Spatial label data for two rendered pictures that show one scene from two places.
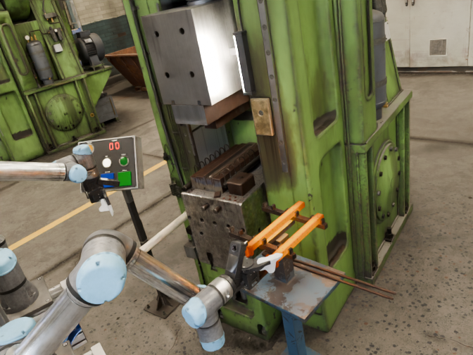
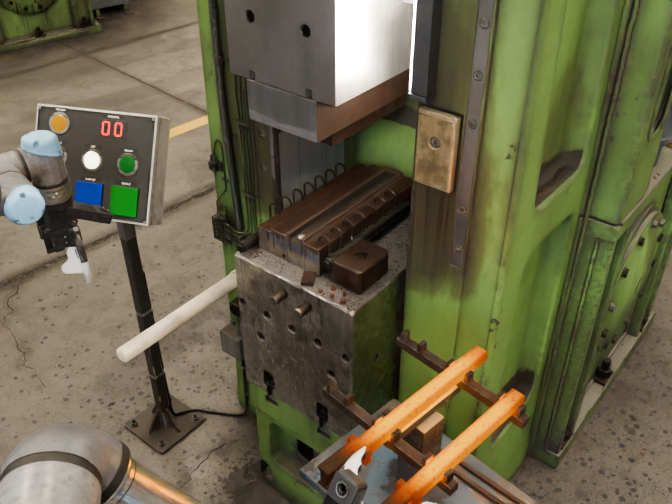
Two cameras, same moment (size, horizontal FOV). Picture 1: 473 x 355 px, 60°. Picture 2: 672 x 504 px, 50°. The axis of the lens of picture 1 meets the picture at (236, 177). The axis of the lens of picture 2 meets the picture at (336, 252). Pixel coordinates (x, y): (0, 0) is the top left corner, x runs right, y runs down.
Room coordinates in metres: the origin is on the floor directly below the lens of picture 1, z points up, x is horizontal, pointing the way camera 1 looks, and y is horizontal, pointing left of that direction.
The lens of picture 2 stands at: (0.42, 0.07, 1.96)
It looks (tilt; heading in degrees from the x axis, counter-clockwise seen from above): 35 degrees down; 359
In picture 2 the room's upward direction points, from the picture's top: straight up
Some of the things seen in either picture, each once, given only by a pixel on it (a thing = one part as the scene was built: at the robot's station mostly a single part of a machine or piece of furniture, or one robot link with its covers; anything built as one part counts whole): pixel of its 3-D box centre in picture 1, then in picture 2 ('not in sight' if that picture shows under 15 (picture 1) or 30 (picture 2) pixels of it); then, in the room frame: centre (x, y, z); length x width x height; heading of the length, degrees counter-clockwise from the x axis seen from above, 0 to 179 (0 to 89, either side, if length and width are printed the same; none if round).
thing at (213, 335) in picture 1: (209, 327); not in sight; (0.95, 0.17, 0.91); 0.11 x 0.08 x 0.11; 9
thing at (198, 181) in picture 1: (229, 165); (340, 211); (2.02, 0.02, 0.96); 0.42 x 0.20 x 0.09; 140
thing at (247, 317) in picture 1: (260, 272); (356, 408); (1.99, -0.03, 0.23); 0.55 x 0.37 x 0.47; 140
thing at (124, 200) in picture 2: (124, 179); (124, 201); (2.01, 0.58, 1.01); 0.07 x 0.05 x 0.07; 75
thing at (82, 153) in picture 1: (84, 158); (43, 159); (1.81, 0.67, 1.23); 0.09 x 0.08 x 0.11; 127
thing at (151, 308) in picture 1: (162, 299); (163, 414); (2.16, 0.64, 0.05); 0.22 x 0.22 x 0.09; 50
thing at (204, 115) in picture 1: (215, 100); (341, 81); (2.02, 0.02, 1.32); 0.42 x 0.20 x 0.10; 140
